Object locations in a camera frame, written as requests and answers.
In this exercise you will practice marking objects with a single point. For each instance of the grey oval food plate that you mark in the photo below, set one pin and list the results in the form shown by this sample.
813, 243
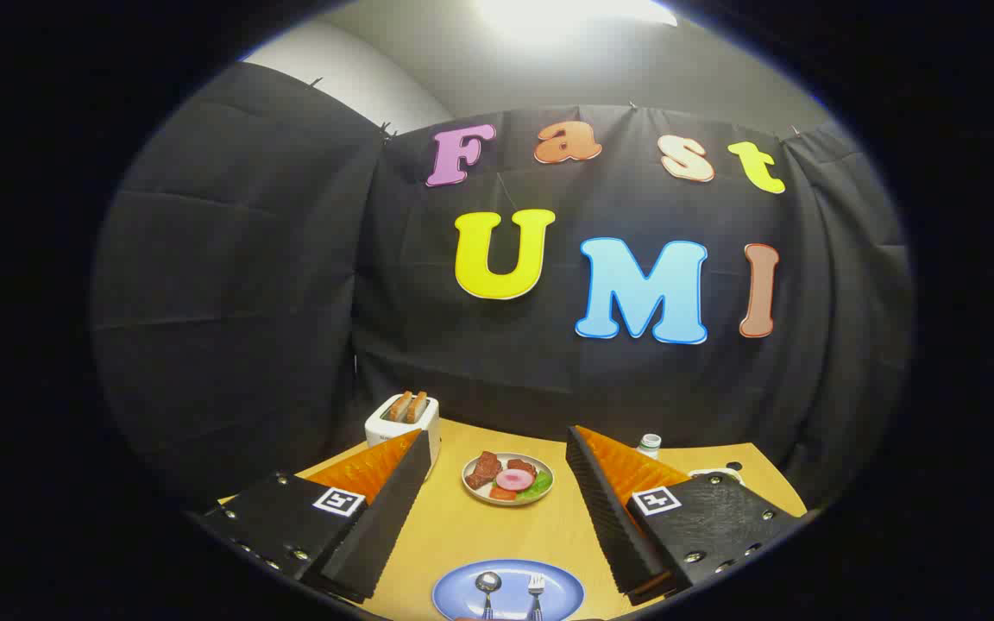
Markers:
473, 481

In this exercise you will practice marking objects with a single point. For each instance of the pink ham slice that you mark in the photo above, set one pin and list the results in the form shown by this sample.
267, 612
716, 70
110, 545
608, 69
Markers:
514, 479

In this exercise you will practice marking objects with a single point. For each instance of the white toaster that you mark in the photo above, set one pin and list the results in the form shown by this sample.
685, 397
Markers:
380, 429

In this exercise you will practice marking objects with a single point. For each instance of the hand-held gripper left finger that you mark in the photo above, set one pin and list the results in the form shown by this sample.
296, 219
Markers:
385, 517

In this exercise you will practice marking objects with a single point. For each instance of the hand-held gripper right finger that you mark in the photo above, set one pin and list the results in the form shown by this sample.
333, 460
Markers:
613, 517

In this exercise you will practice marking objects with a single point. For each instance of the toasted bread slice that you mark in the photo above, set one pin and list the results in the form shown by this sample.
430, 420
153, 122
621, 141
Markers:
399, 406
417, 407

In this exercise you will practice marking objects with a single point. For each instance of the green lettuce leaf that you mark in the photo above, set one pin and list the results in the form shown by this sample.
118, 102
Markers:
538, 485

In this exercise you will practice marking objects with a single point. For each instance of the blue round plate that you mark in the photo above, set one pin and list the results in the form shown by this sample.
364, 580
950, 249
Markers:
510, 573

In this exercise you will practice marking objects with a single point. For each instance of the white sectioned dish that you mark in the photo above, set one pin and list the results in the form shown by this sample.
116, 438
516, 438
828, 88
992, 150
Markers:
713, 473

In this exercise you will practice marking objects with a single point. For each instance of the large brown meat piece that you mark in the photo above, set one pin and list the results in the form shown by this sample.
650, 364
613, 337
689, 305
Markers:
483, 470

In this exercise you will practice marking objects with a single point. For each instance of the red tomato slice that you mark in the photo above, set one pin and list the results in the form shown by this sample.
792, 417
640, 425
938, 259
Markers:
501, 493

